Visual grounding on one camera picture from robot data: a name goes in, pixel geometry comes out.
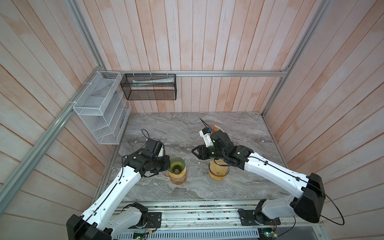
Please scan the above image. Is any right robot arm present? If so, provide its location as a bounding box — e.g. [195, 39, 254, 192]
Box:
[192, 128, 326, 223]

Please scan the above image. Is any clear glass dripper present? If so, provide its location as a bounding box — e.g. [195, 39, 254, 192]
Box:
[209, 163, 230, 176]

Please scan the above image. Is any perforated cable duct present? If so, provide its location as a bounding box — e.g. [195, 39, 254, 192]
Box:
[115, 228, 260, 240]

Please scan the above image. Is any brown paper coffee filter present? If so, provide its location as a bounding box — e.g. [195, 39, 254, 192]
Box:
[210, 159, 229, 167]

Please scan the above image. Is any aluminium rail base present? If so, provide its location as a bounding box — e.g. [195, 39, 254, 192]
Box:
[126, 200, 330, 240]

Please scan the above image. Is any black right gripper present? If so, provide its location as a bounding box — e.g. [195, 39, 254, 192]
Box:
[190, 144, 226, 161]

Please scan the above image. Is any white wire mesh shelf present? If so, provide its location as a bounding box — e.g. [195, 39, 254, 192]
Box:
[74, 71, 132, 145]

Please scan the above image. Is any brown paper filter stack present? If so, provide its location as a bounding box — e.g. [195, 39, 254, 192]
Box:
[211, 125, 224, 133]

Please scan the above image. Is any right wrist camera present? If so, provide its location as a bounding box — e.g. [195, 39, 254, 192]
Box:
[199, 127, 214, 148]

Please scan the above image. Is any black wire mesh basket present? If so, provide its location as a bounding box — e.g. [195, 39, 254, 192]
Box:
[120, 73, 178, 101]

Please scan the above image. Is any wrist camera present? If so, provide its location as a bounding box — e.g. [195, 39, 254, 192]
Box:
[155, 143, 165, 157]
[199, 127, 214, 148]

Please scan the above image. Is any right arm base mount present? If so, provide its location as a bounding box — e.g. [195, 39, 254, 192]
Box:
[238, 199, 281, 226]

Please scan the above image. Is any green glass dripper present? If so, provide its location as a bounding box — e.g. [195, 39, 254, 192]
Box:
[169, 157, 186, 175]

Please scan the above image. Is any paper in black basket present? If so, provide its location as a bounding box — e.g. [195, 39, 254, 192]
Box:
[131, 78, 176, 87]

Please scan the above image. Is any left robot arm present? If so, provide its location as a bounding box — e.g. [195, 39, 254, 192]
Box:
[66, 139, 170, 240]

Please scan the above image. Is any wooden ring dripper stand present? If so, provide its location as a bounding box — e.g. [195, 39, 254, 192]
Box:
[209, 172, 226, 181]

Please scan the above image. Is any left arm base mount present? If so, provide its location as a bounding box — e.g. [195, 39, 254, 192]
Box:
[121, 202, 162, 229]

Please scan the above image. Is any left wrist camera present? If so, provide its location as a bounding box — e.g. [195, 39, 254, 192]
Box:
[155, 143, 165, 157]

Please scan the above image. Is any orange glass pitcher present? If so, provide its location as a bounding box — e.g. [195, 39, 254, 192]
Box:
[165, 172, 188, 185]

